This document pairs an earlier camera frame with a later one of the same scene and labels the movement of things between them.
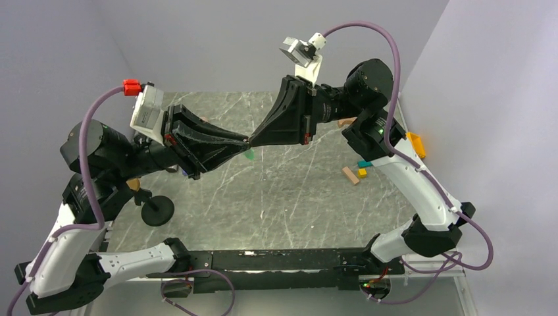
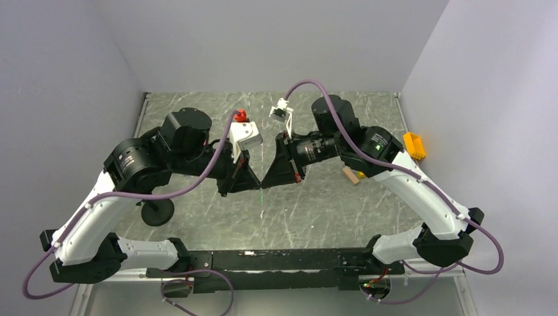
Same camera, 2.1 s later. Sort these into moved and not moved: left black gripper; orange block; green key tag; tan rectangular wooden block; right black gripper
Moved: left black gripper; green key tag; right black gripper
Not moved: orange block; tan rectangular wooden block
